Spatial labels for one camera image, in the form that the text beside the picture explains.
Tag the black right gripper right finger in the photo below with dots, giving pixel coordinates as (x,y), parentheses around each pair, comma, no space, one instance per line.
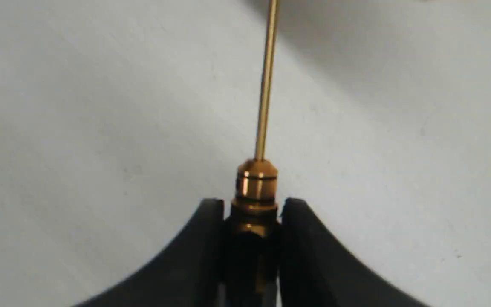
(316,270)

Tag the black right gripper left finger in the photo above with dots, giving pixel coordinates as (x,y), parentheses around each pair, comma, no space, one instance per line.
(184,274)

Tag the black and gold screwdriver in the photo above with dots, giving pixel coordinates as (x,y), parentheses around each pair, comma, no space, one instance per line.
(252,230)

